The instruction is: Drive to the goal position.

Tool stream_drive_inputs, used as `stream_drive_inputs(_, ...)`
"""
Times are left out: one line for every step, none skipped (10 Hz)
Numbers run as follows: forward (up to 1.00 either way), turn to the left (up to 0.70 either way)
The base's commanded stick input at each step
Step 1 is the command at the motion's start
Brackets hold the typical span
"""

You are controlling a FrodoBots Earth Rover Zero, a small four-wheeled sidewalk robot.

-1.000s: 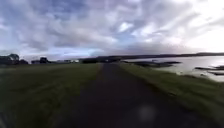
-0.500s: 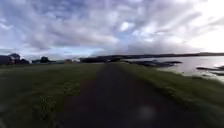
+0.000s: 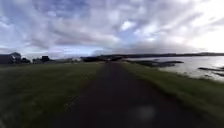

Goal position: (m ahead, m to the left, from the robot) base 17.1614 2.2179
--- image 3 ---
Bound pale water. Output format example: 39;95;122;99
126;55;224;82

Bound dark rock strips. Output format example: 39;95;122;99
197;66;224;78

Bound dark rocks in water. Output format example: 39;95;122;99
131;59;185;68

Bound grass field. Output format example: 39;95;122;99
0;61;105;128

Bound dark bushes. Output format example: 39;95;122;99
81;56;114;63

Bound distant dark shoreline hills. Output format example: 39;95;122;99
79;52;224;63

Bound dark asphalt path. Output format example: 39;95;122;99
49;62;214;128

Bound grass verge strip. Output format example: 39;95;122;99
119;61;224;125

